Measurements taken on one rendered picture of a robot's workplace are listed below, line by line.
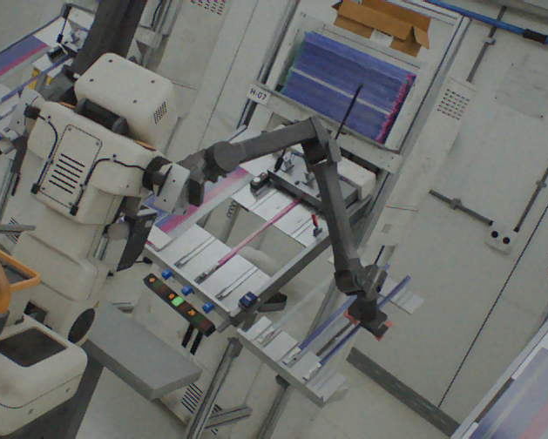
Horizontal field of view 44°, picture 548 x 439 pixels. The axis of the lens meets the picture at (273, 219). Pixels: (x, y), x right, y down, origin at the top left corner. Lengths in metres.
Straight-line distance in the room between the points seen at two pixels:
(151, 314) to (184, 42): 1.41
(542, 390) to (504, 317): 1.80
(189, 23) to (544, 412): 2.45
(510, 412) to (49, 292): 1.26
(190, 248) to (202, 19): 1.51
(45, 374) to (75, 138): 0.54
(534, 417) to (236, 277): 1.02
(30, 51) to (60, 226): 2.13
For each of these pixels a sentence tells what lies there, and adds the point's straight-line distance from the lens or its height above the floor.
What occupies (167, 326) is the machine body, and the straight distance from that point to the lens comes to 2.89.
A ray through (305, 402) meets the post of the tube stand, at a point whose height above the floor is 0.58.
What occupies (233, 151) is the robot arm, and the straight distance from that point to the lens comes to 1.70.
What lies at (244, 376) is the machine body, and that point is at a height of 0.40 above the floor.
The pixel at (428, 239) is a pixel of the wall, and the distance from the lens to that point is 4.02.
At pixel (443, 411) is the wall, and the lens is 4.07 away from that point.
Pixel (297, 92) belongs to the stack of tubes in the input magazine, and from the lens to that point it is 2.71.
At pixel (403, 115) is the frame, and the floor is 1.51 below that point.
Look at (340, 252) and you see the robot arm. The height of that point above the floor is 1.12.
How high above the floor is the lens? 1.57
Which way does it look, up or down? 14 degrees down
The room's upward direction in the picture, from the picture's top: 24 degrees clockwise
